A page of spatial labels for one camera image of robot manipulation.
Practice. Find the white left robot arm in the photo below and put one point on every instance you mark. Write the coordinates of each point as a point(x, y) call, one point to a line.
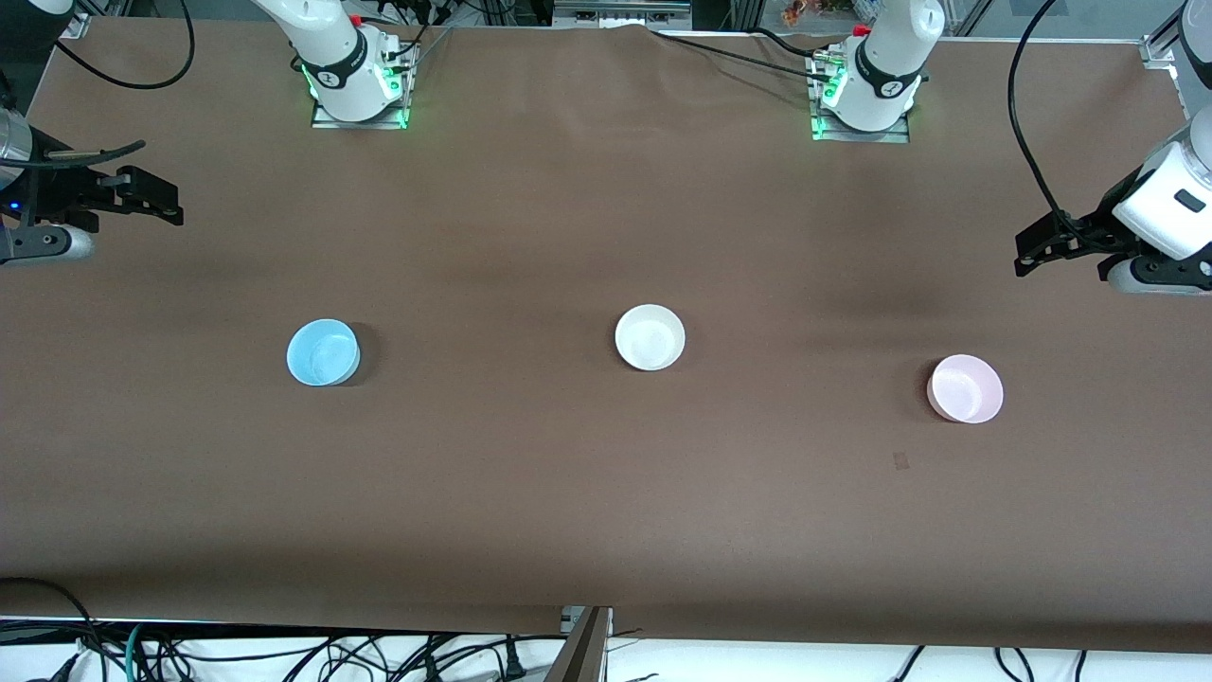
point(890, 57)

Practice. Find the aluminium corner bracket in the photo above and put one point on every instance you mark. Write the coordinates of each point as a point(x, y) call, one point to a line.
point(78, 26)

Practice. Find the orange toy figure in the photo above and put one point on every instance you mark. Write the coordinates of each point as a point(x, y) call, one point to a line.
point(800, 11)

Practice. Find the grey metal box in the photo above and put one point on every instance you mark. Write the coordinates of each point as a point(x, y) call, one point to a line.
point(620, 11)

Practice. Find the brown table cover sheet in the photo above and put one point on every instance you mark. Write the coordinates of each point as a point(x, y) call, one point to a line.
point(568, 237)

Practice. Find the aluminium profile post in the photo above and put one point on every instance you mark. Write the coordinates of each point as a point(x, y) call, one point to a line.
point(582, 654)

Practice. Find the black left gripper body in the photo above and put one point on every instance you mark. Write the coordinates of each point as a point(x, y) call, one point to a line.
point(1089, 233)

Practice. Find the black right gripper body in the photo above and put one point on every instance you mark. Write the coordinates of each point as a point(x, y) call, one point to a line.
point(59, 194)

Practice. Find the white plastic bowl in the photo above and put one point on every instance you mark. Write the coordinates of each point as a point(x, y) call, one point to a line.
point(650, 336)

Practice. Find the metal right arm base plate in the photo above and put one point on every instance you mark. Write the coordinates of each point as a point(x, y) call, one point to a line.
point(360, 124)

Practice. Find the light blue plastic bowl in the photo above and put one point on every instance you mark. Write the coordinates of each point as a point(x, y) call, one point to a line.
point(322, 352)

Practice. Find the pink plastic bowl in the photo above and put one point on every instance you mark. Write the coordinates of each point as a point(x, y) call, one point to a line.
point(966, 388)

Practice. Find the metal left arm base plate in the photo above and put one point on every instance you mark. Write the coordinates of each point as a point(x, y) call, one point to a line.
point(862, 137)

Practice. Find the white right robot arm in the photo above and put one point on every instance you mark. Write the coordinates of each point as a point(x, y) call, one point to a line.
point(331, 47)

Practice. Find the aluminium frame rail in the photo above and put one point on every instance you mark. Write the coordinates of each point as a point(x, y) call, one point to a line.
point(1160, 52)

